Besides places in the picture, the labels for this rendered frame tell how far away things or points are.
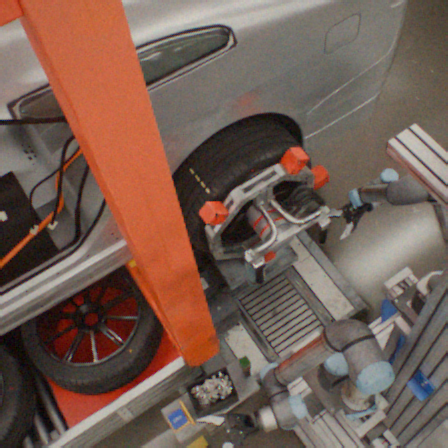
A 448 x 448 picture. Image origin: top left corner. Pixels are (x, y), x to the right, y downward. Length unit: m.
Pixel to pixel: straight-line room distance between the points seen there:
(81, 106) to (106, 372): 1.94
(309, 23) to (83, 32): 1.42
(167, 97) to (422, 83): 2.53
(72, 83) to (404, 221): 2.89
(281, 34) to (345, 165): 1.75
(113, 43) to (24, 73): 0.91
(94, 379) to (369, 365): 1.48
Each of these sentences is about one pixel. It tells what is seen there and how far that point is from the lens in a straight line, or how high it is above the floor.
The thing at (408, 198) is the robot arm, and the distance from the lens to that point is 2.47.
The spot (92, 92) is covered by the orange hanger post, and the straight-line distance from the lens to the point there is 1.30.
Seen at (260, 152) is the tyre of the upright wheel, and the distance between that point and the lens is 2.67.
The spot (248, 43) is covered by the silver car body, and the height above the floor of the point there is 1.67.
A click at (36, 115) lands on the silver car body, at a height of 1.79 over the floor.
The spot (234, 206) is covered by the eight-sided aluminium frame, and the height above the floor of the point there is 1.09.
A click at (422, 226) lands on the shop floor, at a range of 3.91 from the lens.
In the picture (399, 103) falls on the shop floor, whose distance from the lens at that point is 4.38.
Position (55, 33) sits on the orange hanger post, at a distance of 1.18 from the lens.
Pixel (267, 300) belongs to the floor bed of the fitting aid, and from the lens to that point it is 3.56.
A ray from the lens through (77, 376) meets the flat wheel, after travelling 3.11.
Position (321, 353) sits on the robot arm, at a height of 1.33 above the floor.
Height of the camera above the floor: 3.37
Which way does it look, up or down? 62 degrees down
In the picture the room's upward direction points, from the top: 9 degrees counter-clockwise
